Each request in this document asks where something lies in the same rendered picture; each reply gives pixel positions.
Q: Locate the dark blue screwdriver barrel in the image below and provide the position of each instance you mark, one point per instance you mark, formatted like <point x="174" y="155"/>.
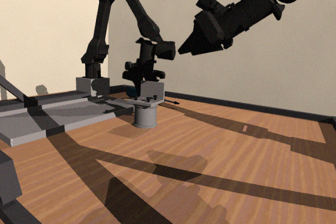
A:
<point x="132" y="91"/>

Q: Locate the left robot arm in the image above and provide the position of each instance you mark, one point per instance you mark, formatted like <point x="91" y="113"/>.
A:
<point x="97" y="49"/>

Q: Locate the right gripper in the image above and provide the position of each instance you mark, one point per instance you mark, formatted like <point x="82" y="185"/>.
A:
<point x="207" y="36"/>

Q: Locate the dark grey cylinder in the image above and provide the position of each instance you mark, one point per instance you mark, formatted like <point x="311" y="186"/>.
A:
<point x="145" y="117"/>

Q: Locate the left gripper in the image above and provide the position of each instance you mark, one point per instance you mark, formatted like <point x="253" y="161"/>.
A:
<point x="145" y="71"/>

